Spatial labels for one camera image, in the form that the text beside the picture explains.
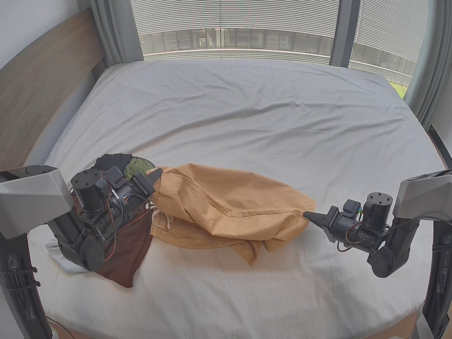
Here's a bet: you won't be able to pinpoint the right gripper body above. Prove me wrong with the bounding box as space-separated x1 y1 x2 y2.
327 206 359 243

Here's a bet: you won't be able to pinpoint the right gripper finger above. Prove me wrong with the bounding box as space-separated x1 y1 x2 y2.
303 210 331 227

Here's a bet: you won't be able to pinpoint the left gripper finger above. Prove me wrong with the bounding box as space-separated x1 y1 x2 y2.
143 167 164 188

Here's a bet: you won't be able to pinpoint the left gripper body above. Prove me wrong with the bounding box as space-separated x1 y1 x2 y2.
109 173 156 213

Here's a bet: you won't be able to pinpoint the tan shorts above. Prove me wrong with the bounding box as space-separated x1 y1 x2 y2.
148 163 316 266

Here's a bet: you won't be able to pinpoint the bed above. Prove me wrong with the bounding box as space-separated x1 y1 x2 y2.
0 7 452 339

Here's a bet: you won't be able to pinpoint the green garment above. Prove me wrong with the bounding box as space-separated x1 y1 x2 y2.
124 157 157 181

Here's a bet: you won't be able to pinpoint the black garment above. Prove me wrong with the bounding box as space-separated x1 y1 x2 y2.
93 153 133 176

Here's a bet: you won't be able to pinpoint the brown garment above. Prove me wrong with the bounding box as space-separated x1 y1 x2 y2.
69 189 152 289

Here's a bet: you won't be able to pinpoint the pale grey garment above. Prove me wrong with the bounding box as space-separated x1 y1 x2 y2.
45 237 89 274

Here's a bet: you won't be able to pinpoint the grey-green curtain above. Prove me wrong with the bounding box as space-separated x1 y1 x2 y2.
72 0 143 66
403 0 452 128

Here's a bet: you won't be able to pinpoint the window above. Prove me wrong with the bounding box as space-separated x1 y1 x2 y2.
127 0 433 84

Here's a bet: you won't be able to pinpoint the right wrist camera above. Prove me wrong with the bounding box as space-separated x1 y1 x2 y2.
343 199 362 218

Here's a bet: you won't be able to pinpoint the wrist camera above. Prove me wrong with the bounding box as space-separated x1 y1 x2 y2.
343 199 362 218
106 166 126 186

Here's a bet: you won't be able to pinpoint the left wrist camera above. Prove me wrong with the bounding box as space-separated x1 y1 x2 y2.
106 166 126 186

